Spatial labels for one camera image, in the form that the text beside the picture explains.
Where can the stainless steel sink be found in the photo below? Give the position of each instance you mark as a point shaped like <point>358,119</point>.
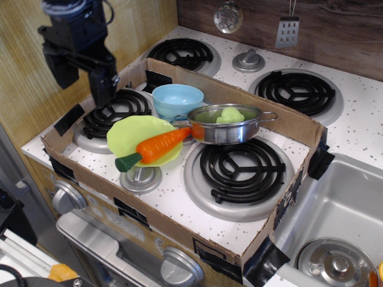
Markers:
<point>345,203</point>

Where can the hanging silver skimmer ladle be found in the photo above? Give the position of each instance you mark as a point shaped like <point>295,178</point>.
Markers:
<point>228,17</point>

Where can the light green plastic plate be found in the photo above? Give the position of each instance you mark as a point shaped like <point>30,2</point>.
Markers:
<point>127,133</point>

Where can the silver stovetop knob front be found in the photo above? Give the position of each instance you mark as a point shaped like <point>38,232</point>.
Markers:
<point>141,180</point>

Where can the left silver oven knob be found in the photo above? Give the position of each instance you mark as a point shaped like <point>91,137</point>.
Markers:
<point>67,198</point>

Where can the back left black burner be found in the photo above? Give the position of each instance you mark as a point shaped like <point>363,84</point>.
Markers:
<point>191,54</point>

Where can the silver pot lid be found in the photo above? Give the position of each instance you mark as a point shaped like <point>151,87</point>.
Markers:
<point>336,262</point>

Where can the brown cardboard fence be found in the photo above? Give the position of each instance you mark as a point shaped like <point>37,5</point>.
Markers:
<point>168,212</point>

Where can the light green toy vegetable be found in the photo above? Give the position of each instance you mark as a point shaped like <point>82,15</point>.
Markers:
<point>230,115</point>

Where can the silver oven knob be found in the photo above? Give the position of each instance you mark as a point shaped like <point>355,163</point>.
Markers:
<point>178,269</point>
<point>67,198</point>

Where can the light blue plastic bowl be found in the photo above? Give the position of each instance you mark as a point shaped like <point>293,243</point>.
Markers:
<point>172,100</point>

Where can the front left black burner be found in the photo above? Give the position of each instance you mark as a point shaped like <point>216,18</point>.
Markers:
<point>90,133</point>

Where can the right silver oven knob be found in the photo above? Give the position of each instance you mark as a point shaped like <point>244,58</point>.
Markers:
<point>178,269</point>

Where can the orange toy carrot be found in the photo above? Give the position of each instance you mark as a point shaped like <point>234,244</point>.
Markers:
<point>153,148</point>

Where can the back right black burner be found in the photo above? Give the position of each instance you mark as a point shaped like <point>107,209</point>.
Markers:
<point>307,92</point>

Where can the silver stovetop knob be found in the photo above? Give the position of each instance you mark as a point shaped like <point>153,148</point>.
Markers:
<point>248,62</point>
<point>141,180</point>

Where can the silver oven door handle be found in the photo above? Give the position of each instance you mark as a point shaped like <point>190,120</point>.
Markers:
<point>114,260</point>

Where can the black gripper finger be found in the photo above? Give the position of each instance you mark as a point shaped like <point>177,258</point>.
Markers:
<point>103,84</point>

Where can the orange object bottom left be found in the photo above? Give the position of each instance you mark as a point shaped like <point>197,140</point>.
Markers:
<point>61,272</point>

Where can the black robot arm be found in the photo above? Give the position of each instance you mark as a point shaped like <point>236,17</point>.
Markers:
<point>54,8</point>

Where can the front right black burner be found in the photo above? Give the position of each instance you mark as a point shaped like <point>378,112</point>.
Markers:
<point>238,183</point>

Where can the silver stovetop knob back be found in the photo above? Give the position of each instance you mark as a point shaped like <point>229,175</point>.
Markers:
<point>248,62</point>

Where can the small stainless steel pot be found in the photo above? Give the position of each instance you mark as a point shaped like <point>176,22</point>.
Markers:
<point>205,129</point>

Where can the black burner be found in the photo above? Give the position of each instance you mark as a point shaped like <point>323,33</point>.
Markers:
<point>238,183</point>
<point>90,133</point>
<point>307,92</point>
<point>191,54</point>

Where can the hanging silver slotted spatula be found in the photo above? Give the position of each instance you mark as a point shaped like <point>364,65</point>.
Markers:
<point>288,29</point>

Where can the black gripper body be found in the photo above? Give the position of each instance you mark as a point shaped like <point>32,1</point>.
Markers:
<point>74,42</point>

